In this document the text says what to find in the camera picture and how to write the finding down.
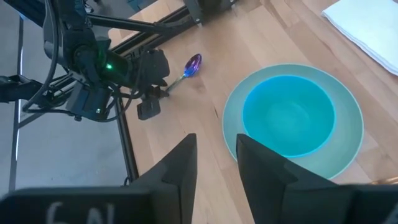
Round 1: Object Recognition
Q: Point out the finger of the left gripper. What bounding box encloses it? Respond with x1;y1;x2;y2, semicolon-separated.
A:
145;80;170;98
136;98;162;121

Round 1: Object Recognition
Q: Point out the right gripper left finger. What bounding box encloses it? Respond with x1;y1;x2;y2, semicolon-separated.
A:
131;133;198;224

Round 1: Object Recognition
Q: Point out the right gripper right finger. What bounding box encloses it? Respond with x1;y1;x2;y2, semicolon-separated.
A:
235;133;299;224

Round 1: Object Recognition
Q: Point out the iridescent purple metal spoon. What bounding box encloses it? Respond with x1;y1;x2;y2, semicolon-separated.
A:
164;53;203;93

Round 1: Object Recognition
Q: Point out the green plastic bowl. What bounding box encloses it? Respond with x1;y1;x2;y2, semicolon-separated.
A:
241;74;337;159

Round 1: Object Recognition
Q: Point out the green plastic plate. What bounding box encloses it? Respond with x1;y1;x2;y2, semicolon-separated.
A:
221;63;365;180

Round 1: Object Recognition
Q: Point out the white folded napkin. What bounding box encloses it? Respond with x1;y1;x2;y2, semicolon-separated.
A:
320;0;398;77

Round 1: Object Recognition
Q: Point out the black frame end rail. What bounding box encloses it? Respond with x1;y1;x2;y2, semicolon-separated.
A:
86;0;239;58

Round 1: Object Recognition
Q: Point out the black table edge rail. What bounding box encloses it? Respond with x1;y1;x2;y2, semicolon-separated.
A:
114;98;140;184

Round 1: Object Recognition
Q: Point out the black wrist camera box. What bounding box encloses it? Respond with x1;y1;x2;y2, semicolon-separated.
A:
65;82;114;123

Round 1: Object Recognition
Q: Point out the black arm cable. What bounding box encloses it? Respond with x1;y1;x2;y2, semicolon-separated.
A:
21;0;62;113

